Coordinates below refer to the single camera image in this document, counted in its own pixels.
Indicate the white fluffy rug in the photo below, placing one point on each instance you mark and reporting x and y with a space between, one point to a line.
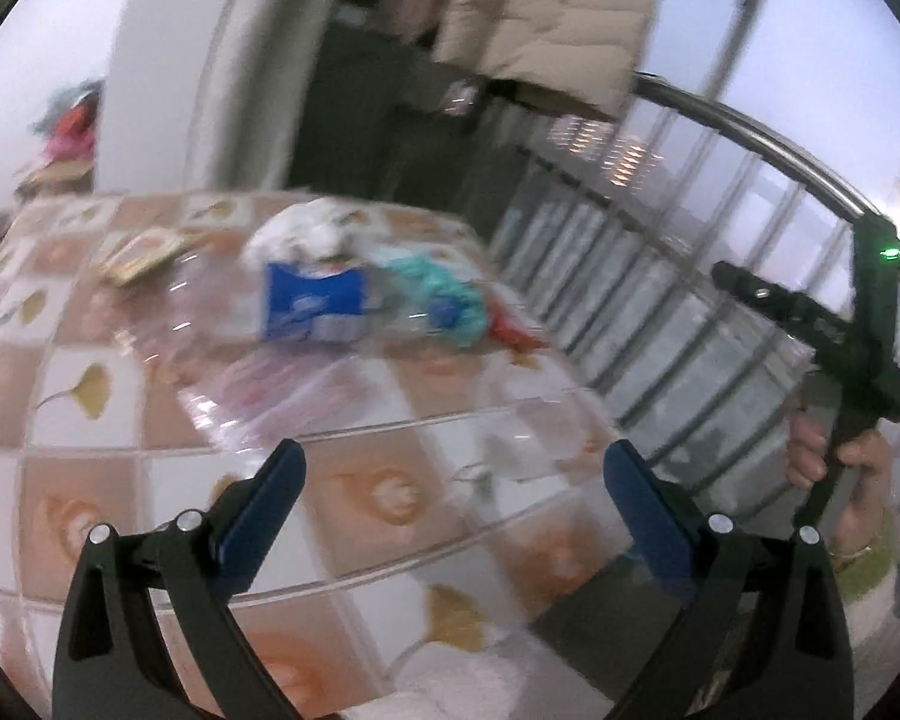
450 682

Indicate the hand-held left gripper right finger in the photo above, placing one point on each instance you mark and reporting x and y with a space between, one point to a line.
652 517

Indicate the beige puffer jacket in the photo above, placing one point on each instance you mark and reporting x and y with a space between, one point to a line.
540 7

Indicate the dark cabinet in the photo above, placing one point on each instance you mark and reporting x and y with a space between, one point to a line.
360 112

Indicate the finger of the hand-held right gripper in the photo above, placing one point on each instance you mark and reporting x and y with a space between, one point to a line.
757 292

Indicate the orange snack wrapper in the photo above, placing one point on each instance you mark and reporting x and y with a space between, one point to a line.
139 259

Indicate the teal plastic bag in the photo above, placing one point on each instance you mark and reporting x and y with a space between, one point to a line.
435 277

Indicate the blue packet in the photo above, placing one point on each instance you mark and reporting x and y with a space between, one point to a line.
300 300

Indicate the metal railing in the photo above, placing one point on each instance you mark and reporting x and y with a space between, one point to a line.
757 135

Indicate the cardboard box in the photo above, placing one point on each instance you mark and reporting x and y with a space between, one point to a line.
56 178

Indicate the white tissue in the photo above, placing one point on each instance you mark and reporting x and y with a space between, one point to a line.
300 232

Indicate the large clear plastic bag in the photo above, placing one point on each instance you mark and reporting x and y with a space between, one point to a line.
285 397

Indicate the patterned tablecloth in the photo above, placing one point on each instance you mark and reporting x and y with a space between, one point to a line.
82 390

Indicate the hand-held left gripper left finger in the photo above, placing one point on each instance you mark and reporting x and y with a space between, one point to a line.
262 510

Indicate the red wrapper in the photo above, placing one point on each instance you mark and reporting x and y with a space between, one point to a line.
511 330

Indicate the metal window frame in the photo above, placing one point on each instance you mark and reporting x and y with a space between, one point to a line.
742 15

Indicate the pile of colourful clothes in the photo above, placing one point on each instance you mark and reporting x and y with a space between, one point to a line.
71 124

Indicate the person's right hand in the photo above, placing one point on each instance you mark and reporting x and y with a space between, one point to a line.
866 465

